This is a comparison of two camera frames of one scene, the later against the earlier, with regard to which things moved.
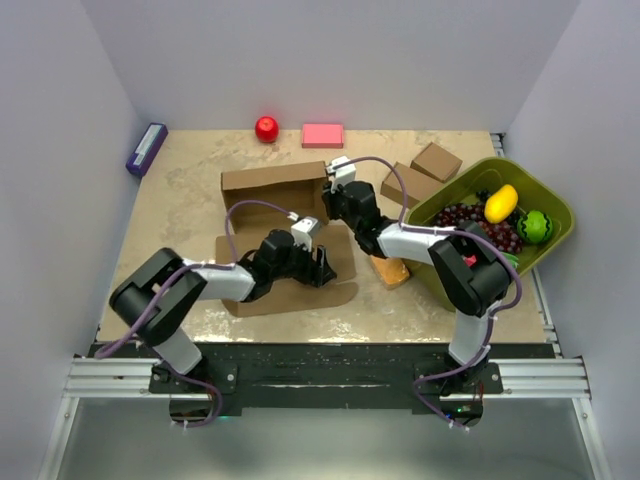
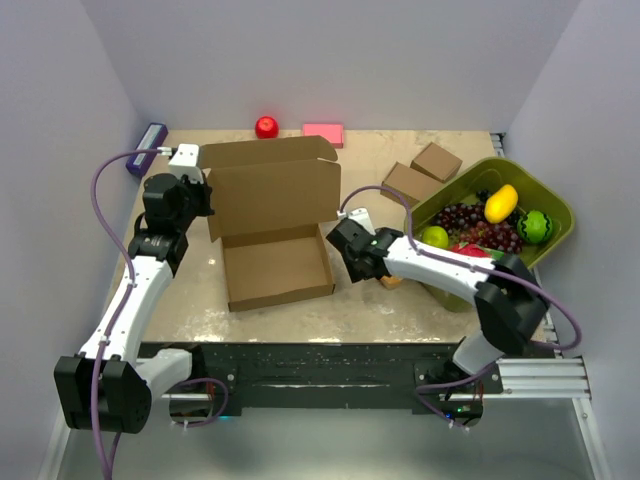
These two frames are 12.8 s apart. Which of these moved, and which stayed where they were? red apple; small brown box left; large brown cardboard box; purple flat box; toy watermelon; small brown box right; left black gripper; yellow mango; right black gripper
Moved: large brown cardboard box; right black gripper; left black gripper
Stayed: small brown box left; toy watermelon; yellow mango; purple flat box; red apple; small brown box right
